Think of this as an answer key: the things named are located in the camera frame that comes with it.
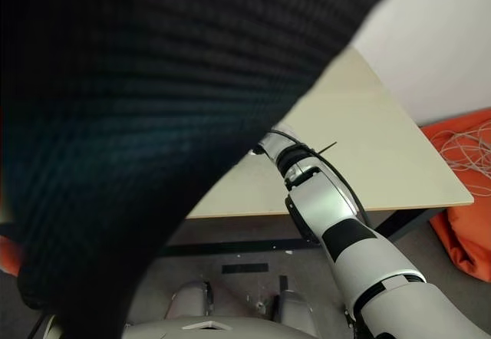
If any long black tape strip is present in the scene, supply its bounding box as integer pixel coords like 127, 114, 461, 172
221, 263, 270, 275

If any black ribbed fabric cover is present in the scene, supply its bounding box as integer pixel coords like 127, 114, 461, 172
0, 0, 400, 339

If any grey left robot leg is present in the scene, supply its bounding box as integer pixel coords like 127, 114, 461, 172
165, 280, 213, 321

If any grey robot leg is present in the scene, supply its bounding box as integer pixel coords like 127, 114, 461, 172
165, 280, 213, 321
271, 288, 314, 324

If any grey right robot leg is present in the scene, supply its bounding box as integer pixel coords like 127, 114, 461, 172
271, 288, 314, 324

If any silver robot torso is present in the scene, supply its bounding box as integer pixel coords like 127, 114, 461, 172
121, 315, 320, 339

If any orange beanbag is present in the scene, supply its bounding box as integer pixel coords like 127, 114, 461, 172
0, 234, 25, 277
419, 109, 491, 281

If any black table frame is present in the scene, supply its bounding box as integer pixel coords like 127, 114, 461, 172
160, 207, 447, 258

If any white tangled cable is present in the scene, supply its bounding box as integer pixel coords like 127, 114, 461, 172
429, 119, 491, 198

